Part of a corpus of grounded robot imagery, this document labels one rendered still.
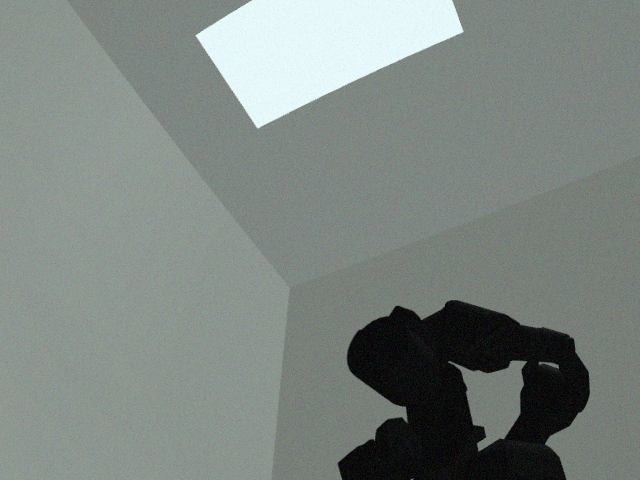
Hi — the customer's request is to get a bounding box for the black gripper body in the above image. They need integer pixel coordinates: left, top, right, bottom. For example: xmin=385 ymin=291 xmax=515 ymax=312
xmin=409 ymin=409 xmax=567 ymax=480

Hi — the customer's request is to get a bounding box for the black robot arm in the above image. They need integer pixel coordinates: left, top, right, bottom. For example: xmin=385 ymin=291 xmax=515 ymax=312
xmin=338 ymin=300 xmax=590 ymax=480

